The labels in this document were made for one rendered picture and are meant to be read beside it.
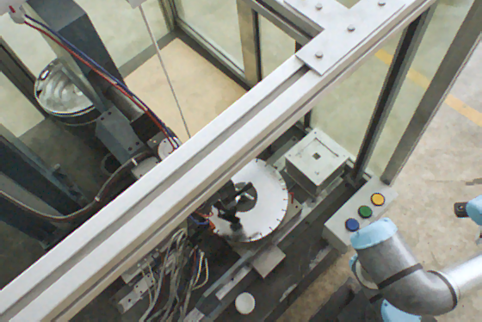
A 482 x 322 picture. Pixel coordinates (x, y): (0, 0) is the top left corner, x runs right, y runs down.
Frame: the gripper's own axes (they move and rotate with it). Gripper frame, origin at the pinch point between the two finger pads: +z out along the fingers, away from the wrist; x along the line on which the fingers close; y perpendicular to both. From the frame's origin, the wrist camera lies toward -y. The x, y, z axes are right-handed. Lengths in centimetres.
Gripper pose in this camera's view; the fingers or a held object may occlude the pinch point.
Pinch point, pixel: (472, 222)
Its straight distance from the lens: 171.3
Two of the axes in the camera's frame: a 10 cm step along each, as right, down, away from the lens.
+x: 1.5, -8.8, 4.6
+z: 0.8, 4.7, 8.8
